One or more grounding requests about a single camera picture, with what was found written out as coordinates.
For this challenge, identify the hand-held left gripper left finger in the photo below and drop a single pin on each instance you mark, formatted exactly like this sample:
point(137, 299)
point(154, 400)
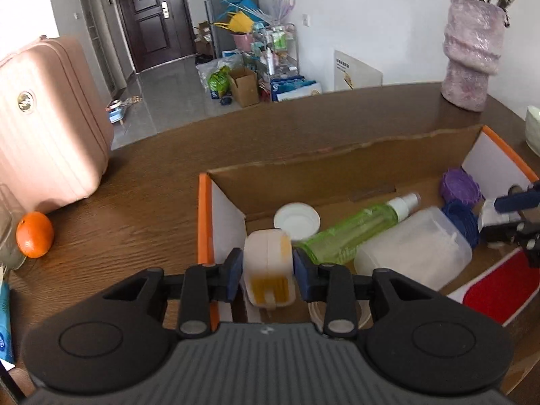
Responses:
point(235, 274)

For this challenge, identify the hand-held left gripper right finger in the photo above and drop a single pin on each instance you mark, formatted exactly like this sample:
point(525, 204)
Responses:
point(303, 274)

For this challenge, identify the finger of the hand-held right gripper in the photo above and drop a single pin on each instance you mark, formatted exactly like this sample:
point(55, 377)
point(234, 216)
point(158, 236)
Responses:
point(519, 200)
point(532, 240)

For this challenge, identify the white yellow plastic container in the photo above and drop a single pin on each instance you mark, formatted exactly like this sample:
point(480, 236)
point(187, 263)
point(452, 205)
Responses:
point(265, 253)

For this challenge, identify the white tape roll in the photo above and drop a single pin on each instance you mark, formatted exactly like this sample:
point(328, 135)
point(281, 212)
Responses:
point(316, 314)

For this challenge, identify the white lid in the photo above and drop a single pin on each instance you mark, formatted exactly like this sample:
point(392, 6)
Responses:
point(295, 219)

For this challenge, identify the purple lid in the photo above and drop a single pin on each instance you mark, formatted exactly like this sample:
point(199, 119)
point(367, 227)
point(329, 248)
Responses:
point(460, 185)

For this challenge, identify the blue lid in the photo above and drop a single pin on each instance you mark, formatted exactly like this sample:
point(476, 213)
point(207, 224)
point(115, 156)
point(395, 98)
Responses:
point(460, 219)

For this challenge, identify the green spray bottle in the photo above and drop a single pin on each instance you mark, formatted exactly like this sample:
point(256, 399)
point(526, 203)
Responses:
point(350, 232)

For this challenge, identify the red cardboard box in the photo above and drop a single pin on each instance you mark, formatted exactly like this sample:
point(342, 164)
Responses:
point(337, 177)

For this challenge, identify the white translucent plastic bottle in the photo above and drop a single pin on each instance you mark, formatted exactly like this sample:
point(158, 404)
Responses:
point(405, 249)

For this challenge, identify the pale green bowl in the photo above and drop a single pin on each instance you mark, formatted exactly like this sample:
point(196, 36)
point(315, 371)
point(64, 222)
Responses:
point(533, 130)

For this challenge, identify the pink ceramic vase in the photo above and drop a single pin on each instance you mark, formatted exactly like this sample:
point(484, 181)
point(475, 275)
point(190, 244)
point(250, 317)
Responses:
point(472, 50)

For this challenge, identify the blue white paper pack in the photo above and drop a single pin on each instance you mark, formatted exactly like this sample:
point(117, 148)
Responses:
point(295, 89)

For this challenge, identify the small open cardboard box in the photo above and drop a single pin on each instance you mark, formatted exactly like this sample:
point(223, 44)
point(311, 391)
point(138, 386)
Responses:
point(244, 88)

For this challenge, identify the green snack bag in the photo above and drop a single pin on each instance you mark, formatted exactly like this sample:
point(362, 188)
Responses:
point(219, 84)

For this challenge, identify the orange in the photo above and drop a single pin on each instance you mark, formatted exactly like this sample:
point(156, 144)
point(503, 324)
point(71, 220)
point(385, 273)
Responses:
point(35, 235)

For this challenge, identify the white printed board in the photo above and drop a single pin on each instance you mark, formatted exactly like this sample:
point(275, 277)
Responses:
point(358, 71)

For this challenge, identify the glass cup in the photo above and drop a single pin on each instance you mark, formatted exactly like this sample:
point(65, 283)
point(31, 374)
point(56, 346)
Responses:
point(8, 240)

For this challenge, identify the pink plastic bucket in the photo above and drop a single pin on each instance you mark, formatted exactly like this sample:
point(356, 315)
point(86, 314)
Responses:
point(243, 42)

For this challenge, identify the pink suitcase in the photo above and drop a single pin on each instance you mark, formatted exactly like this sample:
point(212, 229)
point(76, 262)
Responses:
point(46, 135)

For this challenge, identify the blue tissue pack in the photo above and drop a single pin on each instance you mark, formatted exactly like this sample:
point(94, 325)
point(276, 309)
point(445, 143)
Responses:
point(5, 325)

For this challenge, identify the brown cardboard box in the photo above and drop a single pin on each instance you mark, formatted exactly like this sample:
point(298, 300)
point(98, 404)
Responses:
point(204, 40)

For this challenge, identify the yellow plastic object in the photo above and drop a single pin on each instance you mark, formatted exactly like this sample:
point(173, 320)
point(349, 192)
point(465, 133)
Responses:
point(240, 23)

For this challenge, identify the dark brown entrance door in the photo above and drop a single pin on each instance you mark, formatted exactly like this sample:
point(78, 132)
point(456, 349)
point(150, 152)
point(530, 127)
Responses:
point(147, 29)

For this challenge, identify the blue plastic rack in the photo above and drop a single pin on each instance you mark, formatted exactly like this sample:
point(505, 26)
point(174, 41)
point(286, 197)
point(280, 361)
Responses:
point(242, 5)

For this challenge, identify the pale purple decorative reeds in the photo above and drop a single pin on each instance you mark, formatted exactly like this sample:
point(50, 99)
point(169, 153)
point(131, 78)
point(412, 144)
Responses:
point(282, 4)

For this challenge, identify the grey side door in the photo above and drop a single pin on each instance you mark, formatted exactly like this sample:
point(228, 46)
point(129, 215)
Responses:
point(95, 29)

